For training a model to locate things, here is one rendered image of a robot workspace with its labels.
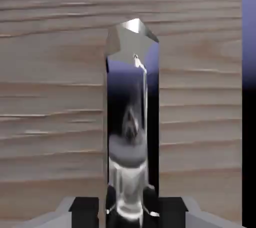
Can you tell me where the light wood cabinet door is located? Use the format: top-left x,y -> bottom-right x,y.
0,0 -> 243,228

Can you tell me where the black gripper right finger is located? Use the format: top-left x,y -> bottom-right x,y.
158,196 -> 247,228

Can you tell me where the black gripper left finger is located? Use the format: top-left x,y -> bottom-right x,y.
11,196 -> 100,228

